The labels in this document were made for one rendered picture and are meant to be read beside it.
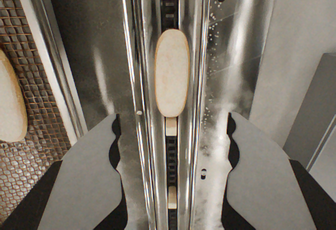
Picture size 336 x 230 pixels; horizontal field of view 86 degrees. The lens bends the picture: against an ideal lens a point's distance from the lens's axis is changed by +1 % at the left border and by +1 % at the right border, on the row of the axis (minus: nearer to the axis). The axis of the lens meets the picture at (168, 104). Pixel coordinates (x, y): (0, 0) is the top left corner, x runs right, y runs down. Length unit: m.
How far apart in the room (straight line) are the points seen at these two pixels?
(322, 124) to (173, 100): 0.17
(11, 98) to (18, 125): 0.03
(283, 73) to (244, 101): 0.07
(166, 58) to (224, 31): 0.06
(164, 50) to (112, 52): 0.07
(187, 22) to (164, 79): 0.06
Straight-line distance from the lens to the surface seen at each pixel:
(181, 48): 0.18
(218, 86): 0.20
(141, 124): 0.22
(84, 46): 0.25
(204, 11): 0.18
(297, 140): 0.31
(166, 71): 0.19
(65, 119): 0.21
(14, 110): 0.21
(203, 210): 0.34
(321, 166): 0.30
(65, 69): 0.19
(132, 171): 0.34
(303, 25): 0.26
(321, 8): 0.27
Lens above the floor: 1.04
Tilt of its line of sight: 62 degrees down
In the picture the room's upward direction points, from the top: 178 degrees counter-clockwise
